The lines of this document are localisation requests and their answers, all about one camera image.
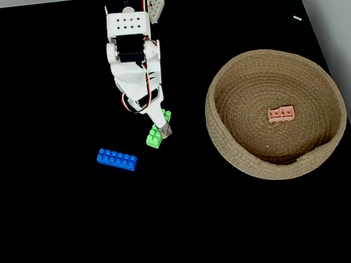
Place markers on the green lego block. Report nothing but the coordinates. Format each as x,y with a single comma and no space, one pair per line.
153,139

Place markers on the blue lego block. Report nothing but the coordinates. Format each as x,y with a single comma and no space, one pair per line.
117,159

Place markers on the pink lego block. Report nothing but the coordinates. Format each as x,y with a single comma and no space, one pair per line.
281,114

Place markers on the small white scrap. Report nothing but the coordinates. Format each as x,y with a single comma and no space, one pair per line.
297,18

